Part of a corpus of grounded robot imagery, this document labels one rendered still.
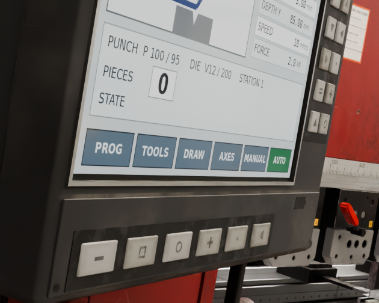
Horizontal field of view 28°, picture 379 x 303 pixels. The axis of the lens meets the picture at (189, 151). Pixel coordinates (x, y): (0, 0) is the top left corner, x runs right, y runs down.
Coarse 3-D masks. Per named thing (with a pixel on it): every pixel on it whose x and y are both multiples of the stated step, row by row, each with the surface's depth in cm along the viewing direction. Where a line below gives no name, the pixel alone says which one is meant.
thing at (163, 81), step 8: (152, 72) 50; (160, 72) 51; (168, 72) 52; (176, 72) 53; (152, 80) 50; (160, 80) 51; (168, 80) 52; (152, 88) 51; (160, 88) 51; (168, 88) 52; (152, 96) 51; (160, 96) 52; (168, 96) 53
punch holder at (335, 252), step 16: (336, 192) 160; (352, 192) 162; (368, 192) 166; (336, 208) 159; (368, 208) 167; (320, 224) 162; (336, 224) 160; (368, 224) 168; (320, 240) 162; (336, 240) 160; (352, 240) 164; (368, 240) 168; (320, 256) 162; (336, 256) 161; (352, 256) 165; (368, 256) 169
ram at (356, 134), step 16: (368, 0) 156; (368, 32) 157; (368, 48) 158; (352, 64) 155; (368, 64) 159; (352, 80) 156; (368, 80) 160; (336, 96) 153; (352, 96) 157; (368, 96) 161; (336, 112) 154; (352, 112) 158; (368, 112) 162; (336, 128) 155; (352, 128) 159; (368, 128) 163; (336, 144) 156; (352, 144) 159; (368, 144) 164; (352, 160) 160; (368, 160) 164; (336, 176) 157; (352, 176) 161
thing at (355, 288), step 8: (312, 264) 195; (320, 264) 198; (328, 264) 200; (280, 272) 200; (288, 272) 198; (296, 272) 197; (304, 272) 195; (312, 272) 194; (320, 272) 196; (328, 272) 199; (336, 272) 201; (304, 280) 194; (312, 280) 195; (320, 280) 197; (328, 280) 194; (336, 280) 194; (352, 288) 189; (360, 288) 189
